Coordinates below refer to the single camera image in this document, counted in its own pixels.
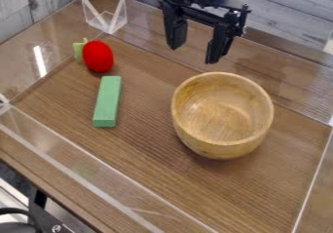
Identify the clear acrylic tray wall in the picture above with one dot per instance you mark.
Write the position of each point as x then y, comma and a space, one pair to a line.
108, 200

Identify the clear acrylic corner bracket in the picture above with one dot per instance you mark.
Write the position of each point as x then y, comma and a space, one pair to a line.
105, 21

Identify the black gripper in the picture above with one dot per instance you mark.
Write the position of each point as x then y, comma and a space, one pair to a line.
224, 30

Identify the black table leg bracket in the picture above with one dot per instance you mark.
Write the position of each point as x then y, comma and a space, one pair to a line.
48, 223

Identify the red plush strawberry toy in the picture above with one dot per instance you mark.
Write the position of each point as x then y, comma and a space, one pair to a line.
95, 54

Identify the wooden bowl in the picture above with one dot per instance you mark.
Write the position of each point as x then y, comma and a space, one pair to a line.
223, 114

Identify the green rectangular block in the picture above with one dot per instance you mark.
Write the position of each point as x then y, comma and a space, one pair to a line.
107, 103

